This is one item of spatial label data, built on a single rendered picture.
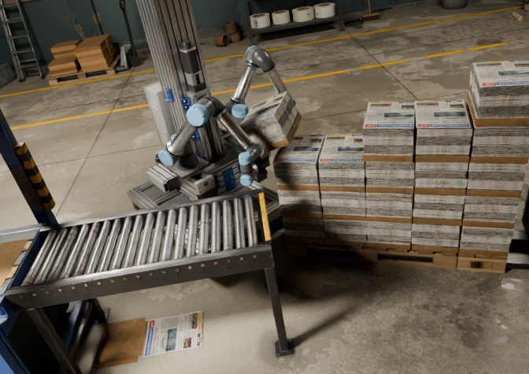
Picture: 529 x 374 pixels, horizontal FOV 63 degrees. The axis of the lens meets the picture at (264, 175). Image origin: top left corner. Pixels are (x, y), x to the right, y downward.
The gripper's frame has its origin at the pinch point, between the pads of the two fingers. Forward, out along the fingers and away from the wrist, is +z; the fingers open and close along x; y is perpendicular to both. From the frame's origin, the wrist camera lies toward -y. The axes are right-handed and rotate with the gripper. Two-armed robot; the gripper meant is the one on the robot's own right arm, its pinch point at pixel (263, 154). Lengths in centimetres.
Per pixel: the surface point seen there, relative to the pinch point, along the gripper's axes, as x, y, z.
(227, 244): -2, -5, -83
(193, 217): 24, 5, -63
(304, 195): -14.3, -35.4, -5.7
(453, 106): -116, -21, 20
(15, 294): 88, 29, -129
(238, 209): 2, -4, -53
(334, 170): -41.4, -24.6, -4.8
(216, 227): 8, -1, -71
